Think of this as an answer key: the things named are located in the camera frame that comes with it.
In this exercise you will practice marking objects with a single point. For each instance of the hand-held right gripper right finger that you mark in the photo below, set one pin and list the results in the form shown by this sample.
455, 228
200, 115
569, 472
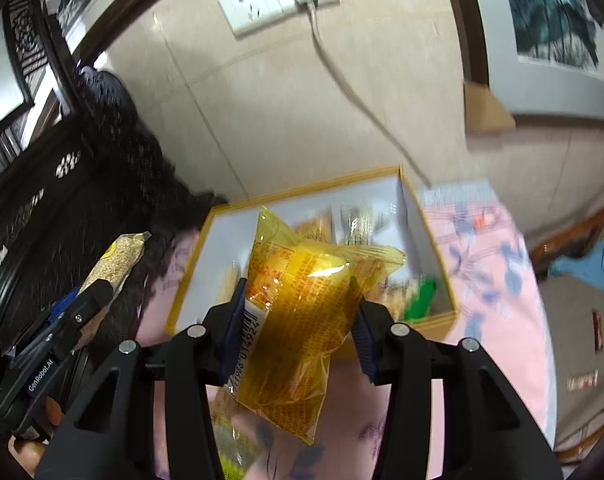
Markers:
364, 340

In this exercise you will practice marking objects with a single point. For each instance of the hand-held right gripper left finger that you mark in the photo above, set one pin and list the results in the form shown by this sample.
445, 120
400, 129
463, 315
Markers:
234, 330

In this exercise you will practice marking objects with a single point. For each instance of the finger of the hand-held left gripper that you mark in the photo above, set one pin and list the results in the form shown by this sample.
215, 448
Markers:
89, 307
62, 305

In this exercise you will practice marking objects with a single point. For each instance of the long clear grain snack packet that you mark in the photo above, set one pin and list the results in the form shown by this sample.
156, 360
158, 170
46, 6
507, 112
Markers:
114, 265

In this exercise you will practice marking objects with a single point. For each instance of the amber yellow snack packet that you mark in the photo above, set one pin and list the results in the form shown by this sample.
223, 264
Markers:
302, 310

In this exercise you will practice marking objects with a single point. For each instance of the yellow cardboard box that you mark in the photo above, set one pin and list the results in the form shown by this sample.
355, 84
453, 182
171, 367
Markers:
222, 240

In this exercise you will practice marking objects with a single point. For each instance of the person's left hand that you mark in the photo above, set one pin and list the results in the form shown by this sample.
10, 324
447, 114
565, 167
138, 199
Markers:
29, 452

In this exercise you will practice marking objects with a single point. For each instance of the green white snack packet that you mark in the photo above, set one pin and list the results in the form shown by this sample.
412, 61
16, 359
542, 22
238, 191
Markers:
421, 300

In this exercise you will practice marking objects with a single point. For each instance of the green seed snack packet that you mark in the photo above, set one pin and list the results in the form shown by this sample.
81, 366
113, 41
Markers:
229, 447

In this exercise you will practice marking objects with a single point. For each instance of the orange snack packet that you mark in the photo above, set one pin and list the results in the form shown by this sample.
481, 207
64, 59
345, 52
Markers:
314, 227

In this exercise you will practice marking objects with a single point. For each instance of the pink printed bed sheet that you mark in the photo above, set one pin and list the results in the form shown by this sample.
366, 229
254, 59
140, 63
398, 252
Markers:
481, 270

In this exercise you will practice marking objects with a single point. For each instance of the red white wrapper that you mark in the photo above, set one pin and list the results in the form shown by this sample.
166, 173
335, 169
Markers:
581, 381

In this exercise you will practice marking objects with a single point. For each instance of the blue cloth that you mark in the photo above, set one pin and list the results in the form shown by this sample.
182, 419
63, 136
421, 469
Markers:
591, 265

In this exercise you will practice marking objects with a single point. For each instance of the wooden chair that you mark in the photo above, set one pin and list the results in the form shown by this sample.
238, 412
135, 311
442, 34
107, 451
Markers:
581, 232

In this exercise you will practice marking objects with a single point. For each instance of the cardboard corner protector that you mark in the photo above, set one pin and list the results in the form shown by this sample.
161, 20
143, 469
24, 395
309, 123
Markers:
484, 107

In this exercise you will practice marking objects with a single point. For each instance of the framed lotus painting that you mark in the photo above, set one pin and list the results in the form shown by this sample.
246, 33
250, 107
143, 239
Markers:
546, 25

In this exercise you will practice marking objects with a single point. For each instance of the carved dark wooden bed frame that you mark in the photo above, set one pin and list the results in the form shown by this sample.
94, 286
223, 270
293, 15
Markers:
57, 185

